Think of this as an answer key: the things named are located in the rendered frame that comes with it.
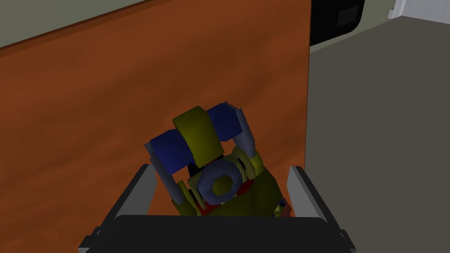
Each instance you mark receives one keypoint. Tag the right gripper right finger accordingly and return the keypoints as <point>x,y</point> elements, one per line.
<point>306,193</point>

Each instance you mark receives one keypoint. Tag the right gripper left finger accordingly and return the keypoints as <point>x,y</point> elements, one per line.
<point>135,196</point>

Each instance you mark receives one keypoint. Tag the yellow and blue toy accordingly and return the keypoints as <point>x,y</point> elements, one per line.
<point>214,165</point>

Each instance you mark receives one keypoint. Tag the brown wooden table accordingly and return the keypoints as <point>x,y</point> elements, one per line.
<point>105,105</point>

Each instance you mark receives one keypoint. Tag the black appliance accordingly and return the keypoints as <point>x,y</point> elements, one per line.
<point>334,19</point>

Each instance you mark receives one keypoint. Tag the white furniture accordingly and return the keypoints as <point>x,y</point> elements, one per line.
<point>420,8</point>

